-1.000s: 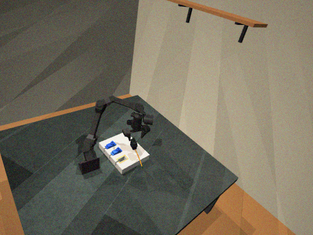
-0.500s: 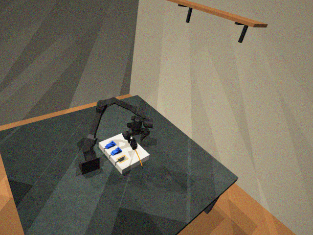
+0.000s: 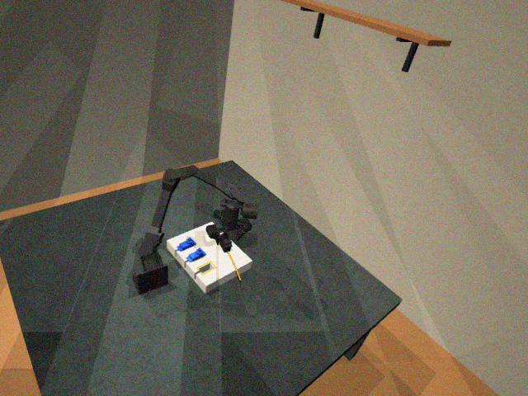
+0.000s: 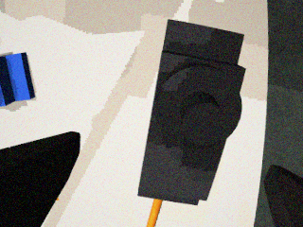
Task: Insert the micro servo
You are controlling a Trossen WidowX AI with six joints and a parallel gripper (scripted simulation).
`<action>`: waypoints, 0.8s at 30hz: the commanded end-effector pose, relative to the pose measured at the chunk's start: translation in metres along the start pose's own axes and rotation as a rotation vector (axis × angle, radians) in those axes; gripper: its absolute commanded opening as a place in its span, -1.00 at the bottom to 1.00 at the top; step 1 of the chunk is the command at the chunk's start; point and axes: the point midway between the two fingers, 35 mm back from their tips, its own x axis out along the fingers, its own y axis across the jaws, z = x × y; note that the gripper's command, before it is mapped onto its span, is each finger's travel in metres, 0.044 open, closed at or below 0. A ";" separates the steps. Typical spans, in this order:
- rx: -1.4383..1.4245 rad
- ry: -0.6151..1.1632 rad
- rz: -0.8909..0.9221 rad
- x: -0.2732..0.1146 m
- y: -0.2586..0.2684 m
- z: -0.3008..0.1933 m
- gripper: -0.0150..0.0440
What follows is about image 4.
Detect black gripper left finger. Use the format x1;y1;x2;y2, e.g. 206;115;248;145
0;131;80;227

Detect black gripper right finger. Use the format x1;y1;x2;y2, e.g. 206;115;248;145
264;164;303;227

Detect black micro servo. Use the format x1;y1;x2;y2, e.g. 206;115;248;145
137;20;246;227

